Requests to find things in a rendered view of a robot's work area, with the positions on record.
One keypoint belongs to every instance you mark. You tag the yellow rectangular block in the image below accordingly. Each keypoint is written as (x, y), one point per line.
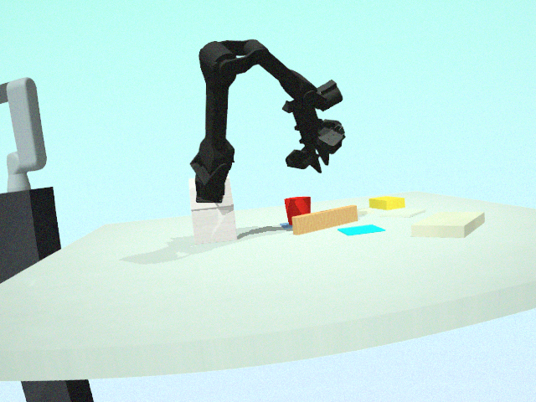
(386, 203)

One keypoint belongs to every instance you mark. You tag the tan wooden flat bar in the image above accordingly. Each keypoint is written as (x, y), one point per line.
(307, 223)

